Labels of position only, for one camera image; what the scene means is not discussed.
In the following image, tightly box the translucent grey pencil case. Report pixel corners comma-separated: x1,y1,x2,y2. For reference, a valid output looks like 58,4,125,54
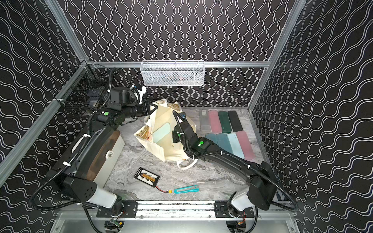
199,109,211,132

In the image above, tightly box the cream canvas tote bag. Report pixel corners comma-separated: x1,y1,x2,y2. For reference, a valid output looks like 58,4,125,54
134,99,198,170

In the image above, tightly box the dark green pencil case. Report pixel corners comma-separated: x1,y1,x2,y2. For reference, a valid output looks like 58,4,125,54
218,111,232,133

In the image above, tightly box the black pencil case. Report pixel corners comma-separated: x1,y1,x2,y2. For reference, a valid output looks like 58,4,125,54
228,111,243,132

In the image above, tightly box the light blue pencil case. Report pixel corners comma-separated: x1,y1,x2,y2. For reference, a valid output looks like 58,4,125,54
227,133,244,159

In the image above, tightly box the teal pencil case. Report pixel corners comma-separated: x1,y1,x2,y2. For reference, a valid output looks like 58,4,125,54
205,133,217,144

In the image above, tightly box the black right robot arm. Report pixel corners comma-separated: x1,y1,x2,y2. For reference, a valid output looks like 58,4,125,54
173,121,299,216

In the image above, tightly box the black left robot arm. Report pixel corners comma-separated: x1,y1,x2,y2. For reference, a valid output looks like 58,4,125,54
29,101,158,216

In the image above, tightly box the light green case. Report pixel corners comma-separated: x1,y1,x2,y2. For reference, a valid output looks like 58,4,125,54
153,122,171,143

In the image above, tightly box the translucent green pencil case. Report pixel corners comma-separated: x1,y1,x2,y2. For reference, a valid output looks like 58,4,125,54
216,133,233,153

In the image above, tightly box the teal utility knife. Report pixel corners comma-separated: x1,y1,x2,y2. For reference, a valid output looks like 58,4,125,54
173,185,200,194

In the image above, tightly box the black battery pack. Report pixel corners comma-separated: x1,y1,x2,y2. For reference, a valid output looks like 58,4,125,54
134,168,160,187

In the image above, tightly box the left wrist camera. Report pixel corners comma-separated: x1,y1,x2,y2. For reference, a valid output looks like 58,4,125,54
110,85,147,106

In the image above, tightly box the brown storage box white handle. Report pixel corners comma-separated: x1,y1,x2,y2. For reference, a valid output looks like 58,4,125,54
64,128,125,188

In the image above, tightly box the white wire mesh basket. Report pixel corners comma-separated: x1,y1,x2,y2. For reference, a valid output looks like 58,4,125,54
140,60,206,86

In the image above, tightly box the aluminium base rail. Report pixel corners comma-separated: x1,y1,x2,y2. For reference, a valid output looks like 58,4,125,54
59,201,292,221

